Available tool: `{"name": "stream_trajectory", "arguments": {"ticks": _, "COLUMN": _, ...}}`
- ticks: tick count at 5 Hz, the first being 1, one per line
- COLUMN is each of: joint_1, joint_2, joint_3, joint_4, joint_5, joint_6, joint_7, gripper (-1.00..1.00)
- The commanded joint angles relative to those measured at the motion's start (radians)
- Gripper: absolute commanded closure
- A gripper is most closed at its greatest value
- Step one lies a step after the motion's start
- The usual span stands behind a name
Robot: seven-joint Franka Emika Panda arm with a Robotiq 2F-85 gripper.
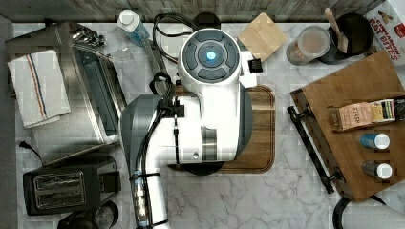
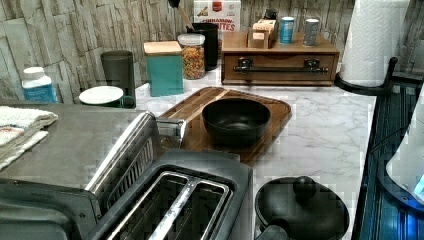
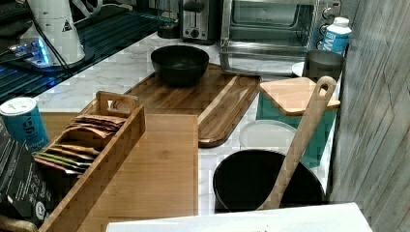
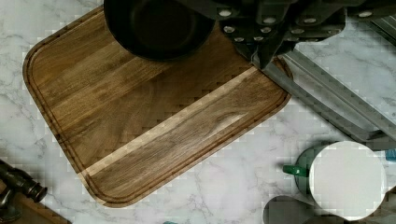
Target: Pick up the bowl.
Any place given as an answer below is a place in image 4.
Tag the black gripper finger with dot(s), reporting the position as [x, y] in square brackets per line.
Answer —
[267, 28]

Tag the black bowl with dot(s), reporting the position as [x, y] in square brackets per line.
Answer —
[158, 30]

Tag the stainless toaster oven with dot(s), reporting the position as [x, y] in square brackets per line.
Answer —
[353, 76]

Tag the wooden cutting board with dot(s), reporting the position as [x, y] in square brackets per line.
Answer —
[128, 125]

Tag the green mug with white lid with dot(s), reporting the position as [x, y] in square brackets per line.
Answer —
[344, 178]

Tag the black pepper grinder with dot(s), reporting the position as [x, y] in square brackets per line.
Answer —
[17, 181]

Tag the wooden drawer box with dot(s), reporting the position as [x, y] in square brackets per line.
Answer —
[21, 210]

